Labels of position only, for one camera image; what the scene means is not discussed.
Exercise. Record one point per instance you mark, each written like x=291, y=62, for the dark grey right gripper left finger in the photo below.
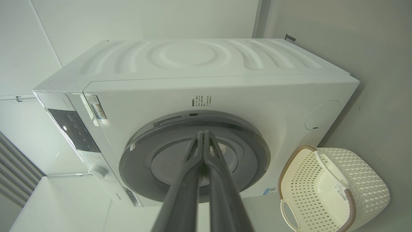
x=183, y=193

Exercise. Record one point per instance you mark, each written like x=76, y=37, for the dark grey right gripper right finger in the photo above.
x=222, y=193

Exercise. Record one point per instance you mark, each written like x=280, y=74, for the round dark washing machine door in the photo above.
x=251, y=154

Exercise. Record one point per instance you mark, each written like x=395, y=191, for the white washing machine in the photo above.
x=257, y=96

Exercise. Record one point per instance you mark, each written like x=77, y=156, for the cream perforated laundry basket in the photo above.
x=325, y=199

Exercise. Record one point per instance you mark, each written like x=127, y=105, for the white basket barcode label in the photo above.
x=341, y=192

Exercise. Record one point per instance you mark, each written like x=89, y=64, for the blue energy label sticker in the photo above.
x=270, y=191

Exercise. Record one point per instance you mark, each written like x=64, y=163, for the white washer control knob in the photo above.
x=98, y=171

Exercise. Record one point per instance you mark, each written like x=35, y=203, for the washer drawer info sticker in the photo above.
x=96, y=107

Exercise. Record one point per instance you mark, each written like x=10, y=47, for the black washer control panel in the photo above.
x=75, y=130

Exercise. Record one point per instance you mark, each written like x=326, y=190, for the small dark wall bracket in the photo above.
x=289, y=38

